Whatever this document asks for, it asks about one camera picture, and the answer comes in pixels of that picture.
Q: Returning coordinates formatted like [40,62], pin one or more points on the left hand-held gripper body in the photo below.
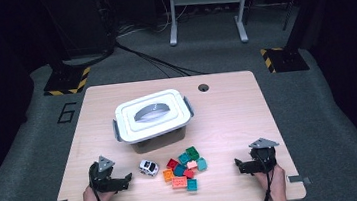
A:
[103,182]

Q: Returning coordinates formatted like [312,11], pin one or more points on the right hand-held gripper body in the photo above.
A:
[259,154]

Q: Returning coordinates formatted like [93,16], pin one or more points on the white toy car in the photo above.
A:
[149,167]

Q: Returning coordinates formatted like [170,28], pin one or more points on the orange toy block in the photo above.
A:
[168,175]

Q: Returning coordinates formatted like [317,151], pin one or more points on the clear brown plastic storage box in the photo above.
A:
[157,144]

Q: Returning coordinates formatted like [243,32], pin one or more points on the red toy block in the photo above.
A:
[172,163]
[188,173]

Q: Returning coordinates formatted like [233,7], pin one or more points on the green toy block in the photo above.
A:
[192,152]

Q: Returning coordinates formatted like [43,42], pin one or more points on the large salmon toy block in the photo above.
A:
[179,182]

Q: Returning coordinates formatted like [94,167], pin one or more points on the person's right hand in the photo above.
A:
[278,187]

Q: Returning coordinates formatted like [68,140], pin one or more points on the dark cabinet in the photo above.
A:
[81,20]

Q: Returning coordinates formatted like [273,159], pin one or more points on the grey table bracket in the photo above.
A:
[297,179]

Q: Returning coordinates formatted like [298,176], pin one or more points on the black yellow striped base plate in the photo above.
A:
[288,60]
[64,81]

